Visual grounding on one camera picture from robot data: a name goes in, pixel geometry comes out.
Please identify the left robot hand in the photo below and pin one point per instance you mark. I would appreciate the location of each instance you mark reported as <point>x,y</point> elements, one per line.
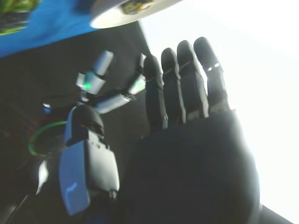
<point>191,168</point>

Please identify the green toy car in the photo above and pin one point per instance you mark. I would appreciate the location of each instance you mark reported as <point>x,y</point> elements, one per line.
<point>14,18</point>

